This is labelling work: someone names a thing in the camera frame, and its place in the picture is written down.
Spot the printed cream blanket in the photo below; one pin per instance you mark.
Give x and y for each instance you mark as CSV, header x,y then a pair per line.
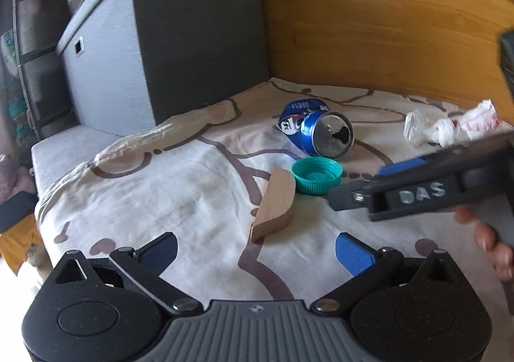
x,y
180,193

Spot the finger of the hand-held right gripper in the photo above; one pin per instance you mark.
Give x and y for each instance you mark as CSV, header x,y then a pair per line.
x,y
353,197
401,168

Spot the person's right hand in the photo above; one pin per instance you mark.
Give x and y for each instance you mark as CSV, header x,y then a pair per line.
x,y
500,261

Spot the grey bench cushion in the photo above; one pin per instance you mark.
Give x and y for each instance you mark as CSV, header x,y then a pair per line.
x,y
60,153

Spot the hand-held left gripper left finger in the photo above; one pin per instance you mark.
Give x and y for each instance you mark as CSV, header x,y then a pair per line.
x,y
160,251

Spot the blue drink can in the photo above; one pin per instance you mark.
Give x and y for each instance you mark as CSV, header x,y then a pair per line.
x,y
305,125

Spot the grey fabric storage box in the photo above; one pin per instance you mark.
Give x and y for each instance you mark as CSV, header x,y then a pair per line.
x,y
180,44

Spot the teal bottle cap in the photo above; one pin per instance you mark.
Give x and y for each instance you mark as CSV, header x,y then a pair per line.
x,y
317,177

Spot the black storage shelf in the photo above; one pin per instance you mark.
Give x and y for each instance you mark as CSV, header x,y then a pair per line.
x,y
40,24

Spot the white plastic bag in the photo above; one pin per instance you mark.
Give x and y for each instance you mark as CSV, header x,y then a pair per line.
x,y
441,133

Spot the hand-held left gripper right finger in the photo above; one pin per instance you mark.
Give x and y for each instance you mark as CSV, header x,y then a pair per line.
x,y
353,253

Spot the yellow cloth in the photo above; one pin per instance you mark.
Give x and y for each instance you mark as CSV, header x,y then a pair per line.
x,y
20,245

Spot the pink cushion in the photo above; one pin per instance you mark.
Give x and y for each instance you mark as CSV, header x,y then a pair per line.
x,y
12,181

